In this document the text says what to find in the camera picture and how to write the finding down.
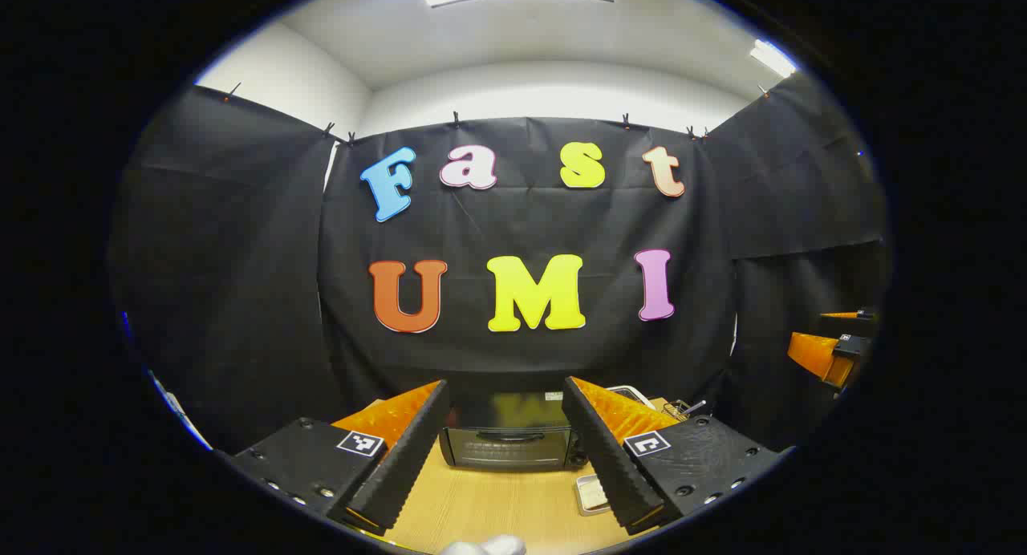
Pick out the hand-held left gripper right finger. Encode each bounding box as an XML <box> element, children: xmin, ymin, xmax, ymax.
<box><xmin>562</xmin><ymin>376</ymin><xmax>791</xmax><ymax>536</ymax></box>

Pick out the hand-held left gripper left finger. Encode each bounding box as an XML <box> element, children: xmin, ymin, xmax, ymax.
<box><xmin>229</xmin><ymin>379</ymin><xmax>450</xmax><ymax>537</ymax></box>

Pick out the black electric oven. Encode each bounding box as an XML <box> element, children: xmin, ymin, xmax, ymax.
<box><xmin>439</xmin><ymin>391</ymin><xmax>591</xmax><ymax>472</ymax></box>

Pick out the white rectangular plate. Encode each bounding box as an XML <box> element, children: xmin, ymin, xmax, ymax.
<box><xmin>575</xmin><ymin>473</ymin><xmax>612</xmax><ymax>516</ymax></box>

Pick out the black backdrop cloth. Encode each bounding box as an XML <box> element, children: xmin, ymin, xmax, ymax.
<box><xmin>108</xmin><ymin>72</ymin><xmax>887</xmax><ymax>456</ymax></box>

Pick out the small ceiling light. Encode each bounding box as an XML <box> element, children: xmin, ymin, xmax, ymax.
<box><xmin>750</xmin><ymin>40</ymin><xmax>797</xmax><ymax>79</ymax></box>

